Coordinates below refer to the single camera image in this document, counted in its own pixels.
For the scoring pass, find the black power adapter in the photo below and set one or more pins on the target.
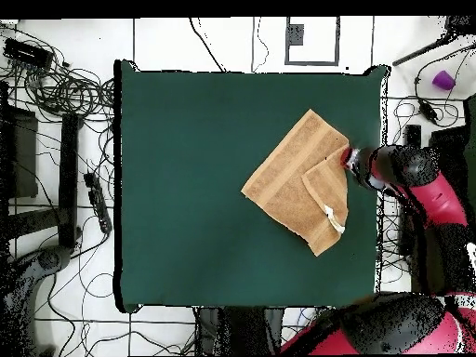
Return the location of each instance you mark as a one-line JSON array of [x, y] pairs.
[[427, 111]]

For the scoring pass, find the purple cup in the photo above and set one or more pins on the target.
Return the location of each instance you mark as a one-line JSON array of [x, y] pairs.
[[443, 80]]

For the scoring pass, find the black flat box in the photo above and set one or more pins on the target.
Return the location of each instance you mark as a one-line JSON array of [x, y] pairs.
[[450, 137], [22, 156]]

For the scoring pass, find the grey square frame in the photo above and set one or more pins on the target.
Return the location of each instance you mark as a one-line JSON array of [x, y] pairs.
[[312, 63]]

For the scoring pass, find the black electronics box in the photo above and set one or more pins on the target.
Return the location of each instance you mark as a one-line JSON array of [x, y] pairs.
[[26, 54]]

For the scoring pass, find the dark green table cloth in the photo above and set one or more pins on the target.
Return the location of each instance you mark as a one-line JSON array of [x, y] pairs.
[[186, 186]]

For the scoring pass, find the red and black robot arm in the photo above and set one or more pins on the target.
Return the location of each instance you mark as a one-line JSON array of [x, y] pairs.
[[438, 200]]

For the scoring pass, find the dark grey square plate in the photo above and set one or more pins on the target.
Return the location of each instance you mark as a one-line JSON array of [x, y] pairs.
[[295, 34]]

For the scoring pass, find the dark grey stand base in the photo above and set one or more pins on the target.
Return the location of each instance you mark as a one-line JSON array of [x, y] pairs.
[[48, 259]]

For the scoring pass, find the tan terry towel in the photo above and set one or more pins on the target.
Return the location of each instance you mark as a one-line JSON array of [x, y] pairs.
[[290, 171]]

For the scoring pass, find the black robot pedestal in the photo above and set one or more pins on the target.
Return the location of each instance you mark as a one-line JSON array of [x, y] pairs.
[[238, 331]]

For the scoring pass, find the black tripod rod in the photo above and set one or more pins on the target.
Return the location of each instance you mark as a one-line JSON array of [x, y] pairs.
[[422, 50]]

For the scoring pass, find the dark green hanging cloth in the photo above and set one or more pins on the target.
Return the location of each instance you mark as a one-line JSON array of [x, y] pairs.
[[471, 148]]

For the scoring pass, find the black power strip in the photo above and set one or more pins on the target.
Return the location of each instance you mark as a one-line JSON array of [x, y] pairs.
[[97, 202]]

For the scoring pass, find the black stand bar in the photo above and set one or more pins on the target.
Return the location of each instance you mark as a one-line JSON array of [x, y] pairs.
[[413, 134], [68, 178]]

